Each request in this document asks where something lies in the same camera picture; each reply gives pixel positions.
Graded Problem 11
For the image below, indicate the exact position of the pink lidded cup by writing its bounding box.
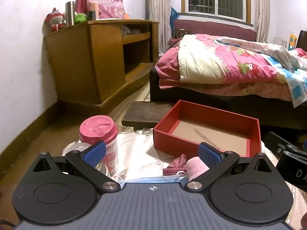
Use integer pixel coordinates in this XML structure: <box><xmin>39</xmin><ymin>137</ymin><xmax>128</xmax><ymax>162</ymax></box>
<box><xmin>79</xmin><ymin>115</ymin><xmax>119</xmax><ymax>175</ymax></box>

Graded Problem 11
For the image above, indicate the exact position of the red santa plush toy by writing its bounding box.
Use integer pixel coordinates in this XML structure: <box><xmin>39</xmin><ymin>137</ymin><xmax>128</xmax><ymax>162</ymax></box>
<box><xmin>45</xmin><ymin>7</ymin><xmax>66</xmax><ymax>32</ymax></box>

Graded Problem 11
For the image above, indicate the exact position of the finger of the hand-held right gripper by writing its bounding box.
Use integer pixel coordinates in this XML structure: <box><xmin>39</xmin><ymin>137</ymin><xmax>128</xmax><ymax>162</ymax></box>
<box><xmin>266</xmin><ymin>131</ymin><xmax>300</xmax><ymax>148</ymax></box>
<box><xmin>277</xmin><ymin>143</ymin><xmax>307</xmax><ymax>159</ymax></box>

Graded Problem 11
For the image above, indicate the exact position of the steel thermos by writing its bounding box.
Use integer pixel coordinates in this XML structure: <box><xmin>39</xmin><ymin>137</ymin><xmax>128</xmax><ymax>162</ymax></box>
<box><xmin>65</xmin><ymin>1</ymin><xmax>75</xmax><ymax>27</ymax></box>

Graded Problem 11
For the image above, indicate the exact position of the pink cartoon quilt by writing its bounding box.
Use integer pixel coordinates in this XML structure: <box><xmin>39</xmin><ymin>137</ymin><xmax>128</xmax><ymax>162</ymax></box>
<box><xmin>155</xmin><ymin>34</ymin><xmax>307</xmax><ymax>101</ymax></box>

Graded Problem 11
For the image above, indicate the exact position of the grey cloth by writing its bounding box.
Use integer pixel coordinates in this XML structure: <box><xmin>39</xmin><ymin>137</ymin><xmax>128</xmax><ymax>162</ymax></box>
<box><xmin>121</xmin><ymin>25</ymin><xmax>141</xmax><ymax>36</ymax></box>

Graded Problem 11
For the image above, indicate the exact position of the dark pink knitted sock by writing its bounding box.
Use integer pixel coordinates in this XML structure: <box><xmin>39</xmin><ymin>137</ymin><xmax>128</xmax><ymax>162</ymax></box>
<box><xmin>163</xmin><ymin>154</ymin><xmax>190</xmax><ymax>176</ymax></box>

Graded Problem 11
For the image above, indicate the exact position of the white satin cloth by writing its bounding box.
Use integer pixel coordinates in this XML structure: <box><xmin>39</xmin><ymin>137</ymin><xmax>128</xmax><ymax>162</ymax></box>
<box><xmin>62</xmin><ymin>127</ymin><xmax>307</xmax><ymax>230</ymax></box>

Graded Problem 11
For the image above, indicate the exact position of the pink candle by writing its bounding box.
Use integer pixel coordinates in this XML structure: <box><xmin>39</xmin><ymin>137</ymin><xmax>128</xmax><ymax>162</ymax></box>
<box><xmin>90</xmin><ymin>2</ymin><xmax>99</xmax><ymax>20</ymax></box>

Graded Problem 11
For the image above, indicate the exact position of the wooden cabinet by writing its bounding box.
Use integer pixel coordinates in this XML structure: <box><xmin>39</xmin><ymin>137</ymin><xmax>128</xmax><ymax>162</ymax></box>
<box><xmin>44</xmin><ymin>19</ymin><xmax>160</xmax><ymax>109</ymax></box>

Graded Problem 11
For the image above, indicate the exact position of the dark wooden stool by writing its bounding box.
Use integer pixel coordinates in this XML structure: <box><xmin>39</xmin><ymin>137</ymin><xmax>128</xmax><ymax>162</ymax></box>
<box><xmin>122</xmin><ymin>101</ymin><xmax>175</xmax><ymax>128</ymax></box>

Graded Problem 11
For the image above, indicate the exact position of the clear plastic container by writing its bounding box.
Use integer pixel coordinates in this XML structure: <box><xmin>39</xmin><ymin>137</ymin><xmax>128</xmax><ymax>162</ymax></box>
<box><xmin>63</xmin><ymin>142</ymin><xmax>92</xmax><ymax>156</ymax></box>

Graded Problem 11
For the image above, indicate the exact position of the dark board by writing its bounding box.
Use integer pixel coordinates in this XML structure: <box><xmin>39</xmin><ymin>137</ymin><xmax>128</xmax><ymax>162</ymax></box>
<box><xmin>299</xmin><ymin>30</ymin><xmax>307</xmax><ymax>49</ymax></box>

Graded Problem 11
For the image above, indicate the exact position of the blue face mask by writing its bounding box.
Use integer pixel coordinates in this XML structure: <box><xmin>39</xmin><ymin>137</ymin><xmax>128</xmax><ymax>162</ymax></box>
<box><xmin>115</xmin><ymin>174</ymin><xmax>190</xmax><ymax>188</ymax></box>

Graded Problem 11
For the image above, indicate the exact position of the barred window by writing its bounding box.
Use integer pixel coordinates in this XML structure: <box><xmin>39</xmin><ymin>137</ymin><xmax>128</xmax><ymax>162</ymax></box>
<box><xmin>181</xmin><ymin>0</ymin><xmax>255</xmax><ymax>27</ymax></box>

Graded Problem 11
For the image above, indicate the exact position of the dark red bed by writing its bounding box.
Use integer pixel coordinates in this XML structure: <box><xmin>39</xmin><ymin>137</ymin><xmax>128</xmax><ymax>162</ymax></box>
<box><xmin>150</xmin><ymin>19</ymin><xmax>307</xmax><ymax>130</ymax></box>

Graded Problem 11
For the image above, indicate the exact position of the colourful small box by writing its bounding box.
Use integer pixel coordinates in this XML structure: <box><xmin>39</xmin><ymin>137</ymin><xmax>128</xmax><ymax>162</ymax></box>
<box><xmin>288</xmin><ymin>35</ymin><xmax>298</xmax><ymax>51</ymax></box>

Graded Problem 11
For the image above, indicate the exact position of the beige curtain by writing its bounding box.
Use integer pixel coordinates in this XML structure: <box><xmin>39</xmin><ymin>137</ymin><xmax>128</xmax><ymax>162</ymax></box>
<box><xmin>251</xmin><ymin>0</ymin><xmax>271</xmax><ymax>42</ymax></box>
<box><xmin>145</xmin><ymin>0</ymin><xmax>183</xmax><ymax>53</ymax></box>

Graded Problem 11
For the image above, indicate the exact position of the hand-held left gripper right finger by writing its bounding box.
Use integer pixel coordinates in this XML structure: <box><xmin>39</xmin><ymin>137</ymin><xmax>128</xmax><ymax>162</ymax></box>
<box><xmin>183</xmin><ymin>142</ymin><xmax>277</xmax><ymax>193</ymax></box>

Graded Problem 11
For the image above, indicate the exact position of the blue bag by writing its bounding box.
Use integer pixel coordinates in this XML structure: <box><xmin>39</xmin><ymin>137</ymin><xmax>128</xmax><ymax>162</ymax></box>
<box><xmin>170</xmin><ymin>7</ymin><xmax>179</xmax><ymax>39</ymax></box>

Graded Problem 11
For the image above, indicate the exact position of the red cardboard box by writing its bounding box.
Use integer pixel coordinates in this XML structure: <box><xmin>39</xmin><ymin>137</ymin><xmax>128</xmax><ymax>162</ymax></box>
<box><xmin>153</xmin><ymin>100</ymin><xmax>262</xmax><ymax>159</ymax></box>

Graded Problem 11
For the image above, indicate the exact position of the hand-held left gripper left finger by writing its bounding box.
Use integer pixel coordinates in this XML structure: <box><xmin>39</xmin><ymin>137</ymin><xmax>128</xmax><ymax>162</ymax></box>
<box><xmin>31</xmin><ymin>140</ymin><xmax>121</xmax><ymax>192</ymax></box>

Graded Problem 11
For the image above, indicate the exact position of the pink storage bag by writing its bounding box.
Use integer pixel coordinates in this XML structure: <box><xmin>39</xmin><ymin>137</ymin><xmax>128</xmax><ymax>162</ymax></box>
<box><xmin>76</xmin><ymin>0</ymin><xmax>125</xmax><ymax>20</ymax></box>

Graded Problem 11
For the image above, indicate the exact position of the green plush toy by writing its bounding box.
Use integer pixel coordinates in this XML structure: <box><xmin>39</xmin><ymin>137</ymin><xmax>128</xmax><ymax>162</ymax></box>
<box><xmin>74</xmin><ymin>12</ymin><xmax>87</xmax><ymax>24</ymax></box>

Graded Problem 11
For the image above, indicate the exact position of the black bag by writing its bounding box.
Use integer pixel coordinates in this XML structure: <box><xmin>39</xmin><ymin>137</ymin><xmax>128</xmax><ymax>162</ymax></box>
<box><xmin>175</xmin><ymin>30</ymin><xmax>192</xmax><ymax>39</ymax></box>

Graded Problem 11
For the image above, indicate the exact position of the blue white checked blanket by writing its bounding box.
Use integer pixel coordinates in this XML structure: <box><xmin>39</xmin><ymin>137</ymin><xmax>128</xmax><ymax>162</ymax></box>
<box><xmin>261</xmin><ymin>42</ymin><xmax>307</xmax><ymax>108</ymax></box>

